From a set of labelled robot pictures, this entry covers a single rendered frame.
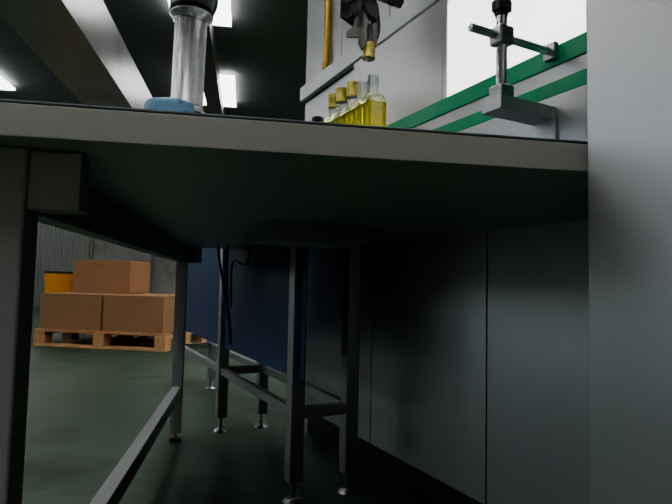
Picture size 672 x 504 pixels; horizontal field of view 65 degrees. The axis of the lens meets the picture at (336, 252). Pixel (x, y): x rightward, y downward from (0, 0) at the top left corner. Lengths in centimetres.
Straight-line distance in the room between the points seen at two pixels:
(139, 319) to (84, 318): 51
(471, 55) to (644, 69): 80
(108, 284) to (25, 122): 483
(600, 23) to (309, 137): 33
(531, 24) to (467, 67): 20
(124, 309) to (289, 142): 434
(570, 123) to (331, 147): 43
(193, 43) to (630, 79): 117
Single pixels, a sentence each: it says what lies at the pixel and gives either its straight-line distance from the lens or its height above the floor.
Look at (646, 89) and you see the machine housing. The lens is 60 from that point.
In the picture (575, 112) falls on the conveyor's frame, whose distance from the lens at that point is 87.
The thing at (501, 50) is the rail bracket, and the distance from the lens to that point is 86.
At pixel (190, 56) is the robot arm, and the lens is 154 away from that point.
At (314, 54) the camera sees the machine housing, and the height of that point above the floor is 151.
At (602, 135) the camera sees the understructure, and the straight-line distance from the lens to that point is 62.
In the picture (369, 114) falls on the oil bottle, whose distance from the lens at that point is 142.
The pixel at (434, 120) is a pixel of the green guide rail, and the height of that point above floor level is 93.
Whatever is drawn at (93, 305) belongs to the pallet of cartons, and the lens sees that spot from 499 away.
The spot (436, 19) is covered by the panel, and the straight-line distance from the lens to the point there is 152.
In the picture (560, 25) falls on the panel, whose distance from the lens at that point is 120.
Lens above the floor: 59
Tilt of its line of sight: 3 degrees up
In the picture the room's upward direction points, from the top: 1 degrees clockwise
